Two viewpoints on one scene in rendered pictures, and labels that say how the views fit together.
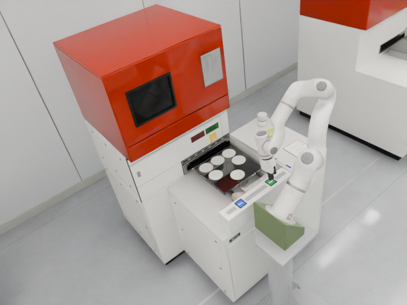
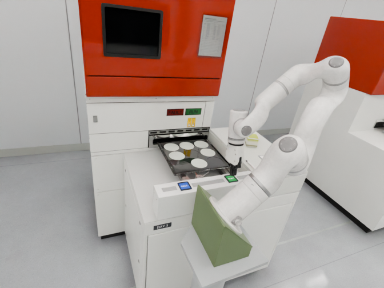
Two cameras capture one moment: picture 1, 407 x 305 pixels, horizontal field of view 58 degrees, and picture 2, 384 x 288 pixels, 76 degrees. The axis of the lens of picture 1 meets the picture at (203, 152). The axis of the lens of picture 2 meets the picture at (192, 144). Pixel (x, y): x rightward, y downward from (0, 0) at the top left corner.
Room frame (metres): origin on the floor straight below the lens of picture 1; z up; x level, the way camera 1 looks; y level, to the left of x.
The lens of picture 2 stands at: (0.57, -0.27, 1.70)
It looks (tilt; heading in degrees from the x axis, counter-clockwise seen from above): 29 degrees down; 6
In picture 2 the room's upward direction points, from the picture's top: 8 degrees clockwise
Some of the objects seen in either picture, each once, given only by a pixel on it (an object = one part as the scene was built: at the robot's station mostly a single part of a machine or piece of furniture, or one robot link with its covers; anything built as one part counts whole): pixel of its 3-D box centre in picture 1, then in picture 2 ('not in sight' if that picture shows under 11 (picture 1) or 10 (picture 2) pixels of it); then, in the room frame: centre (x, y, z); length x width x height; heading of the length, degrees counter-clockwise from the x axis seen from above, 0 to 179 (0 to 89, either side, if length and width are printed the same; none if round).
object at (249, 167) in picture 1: (227, 167); (192, 154); (1.91, -0.15, 0.90); 0.34 x 0.34 x 0.01; 31
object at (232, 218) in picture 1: (257, 200); (207, 193); (1.57, -0.28, 0.89); 0.55 x 0.09 x 0.14; 122
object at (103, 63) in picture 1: (145, 76); (147, 35); (2.27, 0.30, 1.52); 0.81 x 0.75 x 0.59; 122
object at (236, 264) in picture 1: (249, 215); (200, 219); (1.86, -0.27, 0.41); 0.97 x 0.64 x 0.82; 122
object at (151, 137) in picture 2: (207, 155); (179, 139); (2.08, -0.03, 0.89); 0.44 x 0.02 x 0.10; 122
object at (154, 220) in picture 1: (173, 189); (142, 170); (2.29, 0.31, 0.41); 0.82 x 0.71 x 0.82; 122
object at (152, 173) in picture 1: (184, 153); (155, 123); (2.00, 0.13, 1.02); 0.82 x 0.03 x 0.40; 122
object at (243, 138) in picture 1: (275, 147); (251, 156); (2.03, -0.53, 0.89); 0.62 x 0.35 x 0.14; 32
